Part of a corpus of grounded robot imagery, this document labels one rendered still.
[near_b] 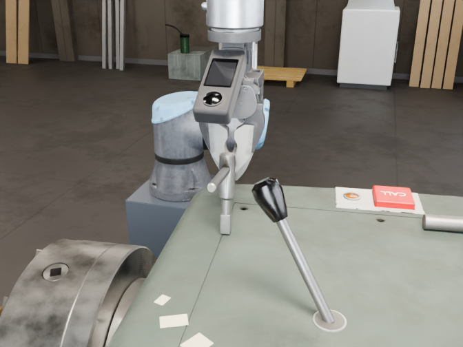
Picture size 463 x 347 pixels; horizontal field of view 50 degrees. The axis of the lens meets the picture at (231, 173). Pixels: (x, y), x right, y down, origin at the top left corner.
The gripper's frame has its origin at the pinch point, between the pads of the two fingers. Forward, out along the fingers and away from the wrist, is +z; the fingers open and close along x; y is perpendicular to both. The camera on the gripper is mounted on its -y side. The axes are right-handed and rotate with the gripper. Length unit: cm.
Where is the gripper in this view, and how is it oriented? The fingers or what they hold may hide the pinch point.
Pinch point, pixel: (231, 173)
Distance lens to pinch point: 72.0
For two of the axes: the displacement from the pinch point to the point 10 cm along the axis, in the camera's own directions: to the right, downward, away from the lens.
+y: 1.8, -3.9, 9.0
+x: -9.8, -0.7, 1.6
